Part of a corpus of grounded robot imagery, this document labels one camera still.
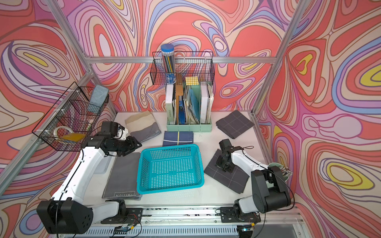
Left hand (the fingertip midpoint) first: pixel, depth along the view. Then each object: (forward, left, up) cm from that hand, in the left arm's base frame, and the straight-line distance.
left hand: (139, 146), depth 78 cm
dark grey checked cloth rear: (+31, -61, -18) cm, 71 cm away
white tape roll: (-2, +34, +14) cm, 37 cm away
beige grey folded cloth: (+28, +9, -17) cm, 33 cm away
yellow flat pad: (-2, +27, +11) cm, 29 cm away
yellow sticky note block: (+38, -28, +15) cm, 50 cm away
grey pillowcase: (-13, +13, -19) cm, 26 cm away
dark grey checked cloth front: (-12, -54, -18) cm, 58 cm away
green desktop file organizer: (+25, -13, -14) cm, 32 cm away
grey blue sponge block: (+24, +24, +15) cm, 37 cm away
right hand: (-6, -45, -18) cm, 49 cm away
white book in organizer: (+31, -36, +2) cm, 48 cm away
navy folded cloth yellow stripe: (+18, -18, -18) cm, 32 cm away
